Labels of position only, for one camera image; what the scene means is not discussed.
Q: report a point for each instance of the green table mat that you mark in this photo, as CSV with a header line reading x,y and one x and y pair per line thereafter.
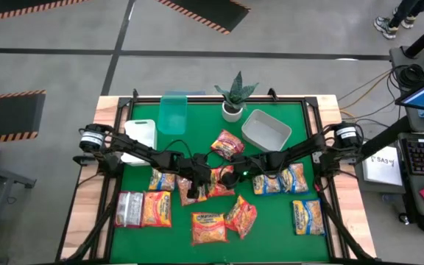
x,y
271,246

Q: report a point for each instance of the grey metal bench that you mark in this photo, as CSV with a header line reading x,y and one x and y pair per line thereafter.
x,y
2,176

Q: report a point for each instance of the grey equipment cart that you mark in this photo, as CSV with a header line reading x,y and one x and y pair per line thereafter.
x,y
399,55

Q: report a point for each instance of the teal translucent bin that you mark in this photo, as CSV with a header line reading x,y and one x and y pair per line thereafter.
x,y
172,117

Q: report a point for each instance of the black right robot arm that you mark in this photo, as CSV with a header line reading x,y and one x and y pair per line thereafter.
x,y
296,149

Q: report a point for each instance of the maroon roast beef ramen pack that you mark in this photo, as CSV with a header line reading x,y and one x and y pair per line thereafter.
x,y
217,189
227,143

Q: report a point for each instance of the person's shoe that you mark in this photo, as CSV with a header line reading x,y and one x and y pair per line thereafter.
x,y
385,27
408,22

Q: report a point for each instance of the potted snake plant white pot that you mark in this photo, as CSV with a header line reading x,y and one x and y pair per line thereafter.
x,y
232,112

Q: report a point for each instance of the black aluminium table frame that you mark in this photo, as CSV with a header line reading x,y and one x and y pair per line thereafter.
x,y
204,99

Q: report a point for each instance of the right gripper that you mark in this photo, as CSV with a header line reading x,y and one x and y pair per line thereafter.
x,y
239,165

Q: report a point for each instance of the orange chicken ramen pack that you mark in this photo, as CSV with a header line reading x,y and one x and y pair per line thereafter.
x,y
209,228
157,209

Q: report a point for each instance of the silver grey snack packet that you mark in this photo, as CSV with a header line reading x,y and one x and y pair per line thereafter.
x,y
129,209

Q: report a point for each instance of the red-orange ramen soup pack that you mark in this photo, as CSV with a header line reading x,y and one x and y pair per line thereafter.
x,y
241,217
182,188

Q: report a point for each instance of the computer desk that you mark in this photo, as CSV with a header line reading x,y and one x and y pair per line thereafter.
x,y
414,208

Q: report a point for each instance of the grey metal mounting plate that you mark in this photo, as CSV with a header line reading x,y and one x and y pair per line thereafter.
x,y
317,157

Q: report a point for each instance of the black hazard-striped floor mat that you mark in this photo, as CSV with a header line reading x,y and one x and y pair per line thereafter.
x,y
204,13
31,7
9,114

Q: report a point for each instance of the low light grey bin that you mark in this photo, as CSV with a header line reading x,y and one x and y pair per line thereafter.
x,y
265,130

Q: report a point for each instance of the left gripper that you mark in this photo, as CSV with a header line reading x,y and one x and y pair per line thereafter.
x,y
201,172

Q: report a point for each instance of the blue soy sauce ramen pack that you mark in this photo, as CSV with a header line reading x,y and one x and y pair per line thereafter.
x,y
266,185
307,217
296,179
161,180

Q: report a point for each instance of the person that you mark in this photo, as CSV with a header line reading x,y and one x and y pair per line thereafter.
x,y
405,11

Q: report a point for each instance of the white handwritten note board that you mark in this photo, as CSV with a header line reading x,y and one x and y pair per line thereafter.
x,y
383,167

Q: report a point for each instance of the tall white storage bin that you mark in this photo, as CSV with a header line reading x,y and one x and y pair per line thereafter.
x,y
142,138

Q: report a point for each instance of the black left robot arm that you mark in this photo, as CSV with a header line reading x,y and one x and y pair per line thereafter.
x,y
138,147

